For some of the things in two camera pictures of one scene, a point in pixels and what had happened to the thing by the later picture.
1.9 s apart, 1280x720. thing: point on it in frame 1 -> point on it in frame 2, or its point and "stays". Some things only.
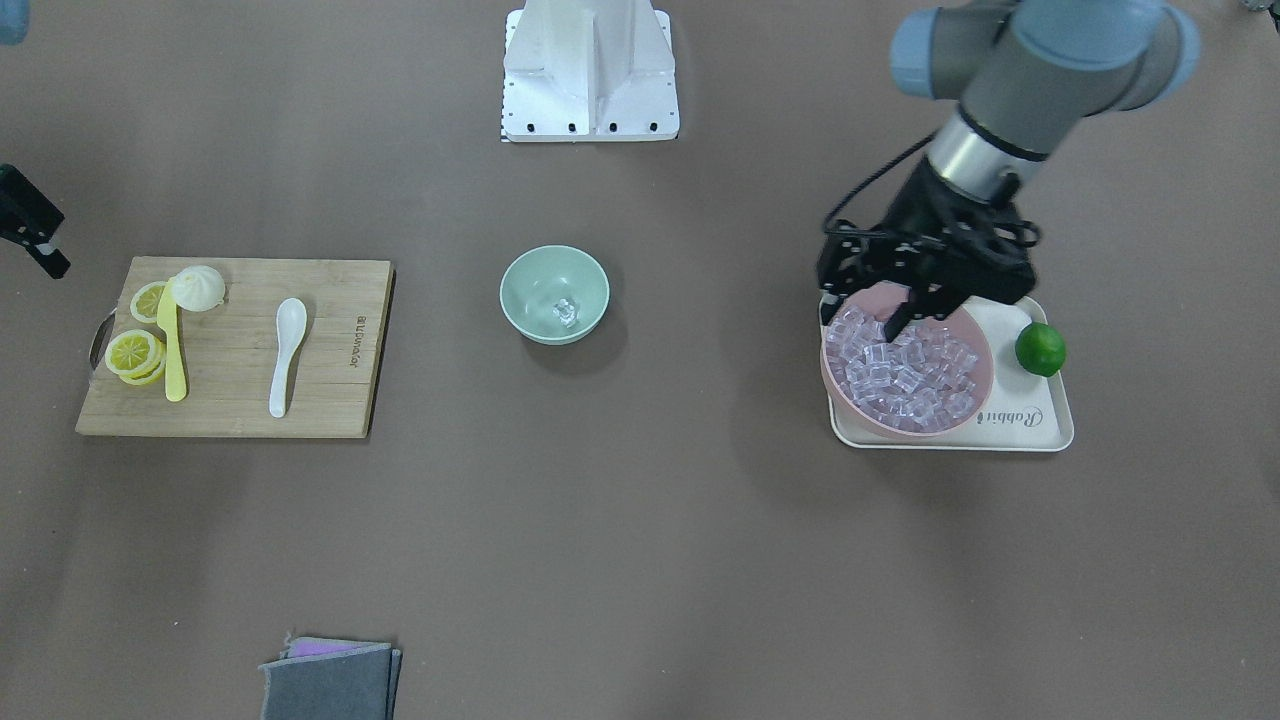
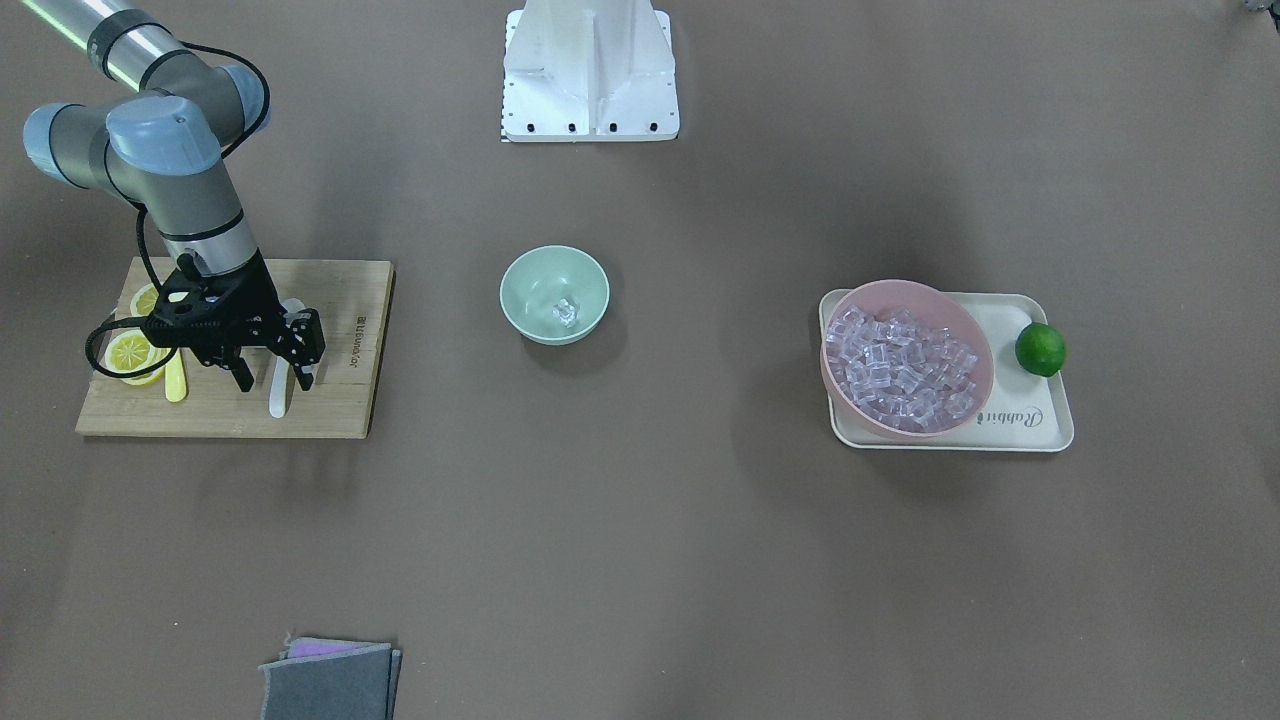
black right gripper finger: [56, 263] -> [305, 379]
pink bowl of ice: [931, 374] stays
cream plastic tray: [1024, 411] stays
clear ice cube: [566, 312] stays
